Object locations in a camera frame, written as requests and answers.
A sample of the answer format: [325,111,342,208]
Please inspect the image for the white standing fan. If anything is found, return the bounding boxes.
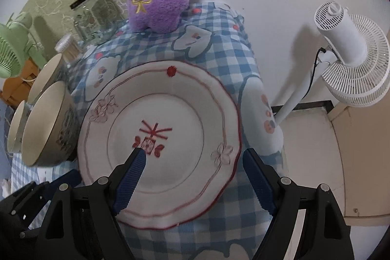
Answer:
[274,1,390,126]

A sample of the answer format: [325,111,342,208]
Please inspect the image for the beige ceramic bowl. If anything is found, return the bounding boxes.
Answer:
[7,100,31,154]
[21,81,81,167]
[27,53,72,105]

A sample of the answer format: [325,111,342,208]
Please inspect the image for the black fan cable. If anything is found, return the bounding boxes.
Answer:
[306,47,326,96]

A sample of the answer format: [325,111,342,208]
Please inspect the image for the glass jar with dark lid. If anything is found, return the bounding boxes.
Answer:
[70,0,124,44]

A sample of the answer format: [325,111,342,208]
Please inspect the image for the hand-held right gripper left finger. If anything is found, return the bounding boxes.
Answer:
[37,148,147,260]

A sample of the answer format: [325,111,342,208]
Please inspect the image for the white plate with red pattern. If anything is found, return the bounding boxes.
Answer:
[77,60,243,230]

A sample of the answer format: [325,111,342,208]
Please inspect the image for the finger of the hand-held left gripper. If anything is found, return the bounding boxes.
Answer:
[48,169,81,192]

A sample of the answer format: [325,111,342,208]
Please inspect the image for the blue checked tablecloth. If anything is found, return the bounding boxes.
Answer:
[10,1,285,260]

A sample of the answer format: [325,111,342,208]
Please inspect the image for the beige door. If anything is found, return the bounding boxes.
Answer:
[327,105,390,227]

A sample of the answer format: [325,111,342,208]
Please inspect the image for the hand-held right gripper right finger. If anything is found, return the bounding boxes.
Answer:
[242,148,355,260]

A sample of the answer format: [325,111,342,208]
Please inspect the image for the green desk fan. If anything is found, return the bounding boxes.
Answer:
[0,12,46,79]

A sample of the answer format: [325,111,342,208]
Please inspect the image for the cotton swab container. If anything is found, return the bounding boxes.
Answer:
[55,34,83,63]

